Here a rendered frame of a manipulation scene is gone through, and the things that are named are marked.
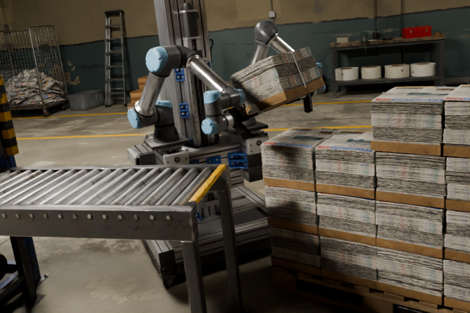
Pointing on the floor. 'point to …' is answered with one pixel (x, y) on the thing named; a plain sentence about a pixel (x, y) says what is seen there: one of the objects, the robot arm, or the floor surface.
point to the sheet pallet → (137, 92)
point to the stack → (366, 218)
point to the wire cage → (33, 82)
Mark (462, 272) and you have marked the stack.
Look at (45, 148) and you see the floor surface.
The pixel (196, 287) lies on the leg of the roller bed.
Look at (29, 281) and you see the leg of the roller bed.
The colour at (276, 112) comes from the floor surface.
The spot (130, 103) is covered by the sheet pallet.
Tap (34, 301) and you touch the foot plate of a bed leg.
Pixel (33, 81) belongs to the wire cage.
